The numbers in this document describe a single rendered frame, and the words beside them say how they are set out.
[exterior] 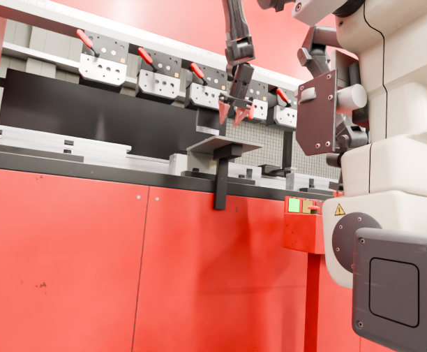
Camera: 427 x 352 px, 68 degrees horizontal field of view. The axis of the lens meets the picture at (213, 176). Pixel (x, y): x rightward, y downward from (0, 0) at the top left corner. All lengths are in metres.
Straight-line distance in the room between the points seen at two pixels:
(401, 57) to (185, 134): 1.33
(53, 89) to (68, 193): 0.83
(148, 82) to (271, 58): 0.59
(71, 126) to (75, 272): 0.86
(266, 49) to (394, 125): 0.97
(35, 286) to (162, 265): 0.35
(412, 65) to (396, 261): 0.34
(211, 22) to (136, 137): 0.69
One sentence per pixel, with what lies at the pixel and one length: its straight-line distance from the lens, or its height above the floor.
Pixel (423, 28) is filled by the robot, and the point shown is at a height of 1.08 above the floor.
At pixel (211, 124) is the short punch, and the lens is 1.30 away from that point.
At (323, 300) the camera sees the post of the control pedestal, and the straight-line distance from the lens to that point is 1.16.
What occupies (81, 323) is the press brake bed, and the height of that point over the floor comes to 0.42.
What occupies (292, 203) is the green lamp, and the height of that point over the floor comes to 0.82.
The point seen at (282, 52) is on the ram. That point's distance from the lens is 1.57.
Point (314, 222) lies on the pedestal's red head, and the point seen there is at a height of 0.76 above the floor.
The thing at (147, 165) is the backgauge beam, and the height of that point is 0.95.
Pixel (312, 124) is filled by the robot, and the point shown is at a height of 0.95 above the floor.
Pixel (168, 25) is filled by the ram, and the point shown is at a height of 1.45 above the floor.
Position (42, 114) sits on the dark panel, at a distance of 1.71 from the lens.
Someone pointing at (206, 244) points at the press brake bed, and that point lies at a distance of 1.11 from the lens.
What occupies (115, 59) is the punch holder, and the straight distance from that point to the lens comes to 1.23.
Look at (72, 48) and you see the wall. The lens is 4.76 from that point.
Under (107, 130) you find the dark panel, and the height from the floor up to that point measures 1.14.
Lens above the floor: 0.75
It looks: 7 degrees up
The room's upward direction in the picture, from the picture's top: 5 degrees clockwise
